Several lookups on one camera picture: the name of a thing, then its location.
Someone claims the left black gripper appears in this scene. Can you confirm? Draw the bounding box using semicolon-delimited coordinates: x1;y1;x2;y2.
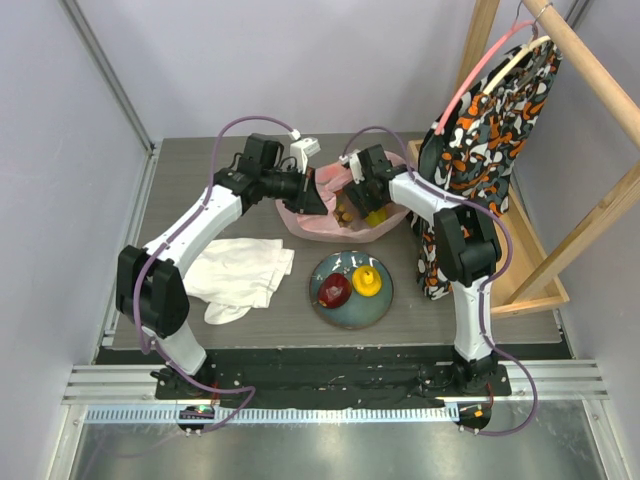
261;164;328;216

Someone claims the yellow fake starfruit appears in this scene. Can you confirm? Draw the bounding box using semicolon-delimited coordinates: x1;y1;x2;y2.
365;207;387;228

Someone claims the pink plastic bag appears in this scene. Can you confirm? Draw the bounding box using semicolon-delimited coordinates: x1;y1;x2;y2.
275;160;409;244

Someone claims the red fake apple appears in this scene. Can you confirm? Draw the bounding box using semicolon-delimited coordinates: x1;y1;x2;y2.
317;273;352;309

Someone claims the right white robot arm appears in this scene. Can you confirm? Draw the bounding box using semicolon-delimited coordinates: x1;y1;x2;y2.
339;145;502;395

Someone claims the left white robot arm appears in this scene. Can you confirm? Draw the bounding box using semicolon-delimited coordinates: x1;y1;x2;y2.
115;134;328;399

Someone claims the brown fake longan bunch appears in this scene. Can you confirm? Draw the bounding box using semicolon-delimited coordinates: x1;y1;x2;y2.
333;201;354;227

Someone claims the white cloth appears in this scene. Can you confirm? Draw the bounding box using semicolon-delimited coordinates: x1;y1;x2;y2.
184;238;295;325

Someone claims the blue ceramic plate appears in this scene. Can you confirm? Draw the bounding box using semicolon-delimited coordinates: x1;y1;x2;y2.
308;251;394;330

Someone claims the patterned orange black garment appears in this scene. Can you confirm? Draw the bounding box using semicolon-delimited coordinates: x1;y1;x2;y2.
412;38;563;302

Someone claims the pink clothes hanger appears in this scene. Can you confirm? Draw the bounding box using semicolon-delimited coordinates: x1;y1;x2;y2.
434;20;534;136

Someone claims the wooden clothes rack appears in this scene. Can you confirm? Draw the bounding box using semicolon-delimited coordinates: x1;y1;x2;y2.
405;0;640;322

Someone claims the cream clothes hanger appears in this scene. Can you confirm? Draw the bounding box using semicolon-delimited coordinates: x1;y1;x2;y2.
482;35;551;95

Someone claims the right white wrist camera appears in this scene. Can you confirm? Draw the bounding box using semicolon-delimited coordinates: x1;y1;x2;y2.
339;149;365;184

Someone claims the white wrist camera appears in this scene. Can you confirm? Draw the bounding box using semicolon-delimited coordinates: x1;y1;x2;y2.
289;129;321;173
339;149;365;184

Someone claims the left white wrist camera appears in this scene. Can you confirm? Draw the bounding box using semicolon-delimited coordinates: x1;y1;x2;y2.
289;129;321;173

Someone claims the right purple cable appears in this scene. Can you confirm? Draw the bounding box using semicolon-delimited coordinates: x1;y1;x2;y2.
341;125;539;436

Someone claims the purple cable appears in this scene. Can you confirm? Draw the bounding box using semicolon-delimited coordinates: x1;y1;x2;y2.
341;125;539;436
131;115;301;434

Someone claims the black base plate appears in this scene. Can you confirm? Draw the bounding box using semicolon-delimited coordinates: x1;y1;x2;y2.
151;346;512;410

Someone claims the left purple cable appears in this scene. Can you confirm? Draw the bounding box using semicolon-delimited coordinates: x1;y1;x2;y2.
131;115;301;434

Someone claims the aluminium rail frame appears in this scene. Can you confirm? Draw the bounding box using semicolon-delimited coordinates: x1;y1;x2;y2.
47;139;626;480

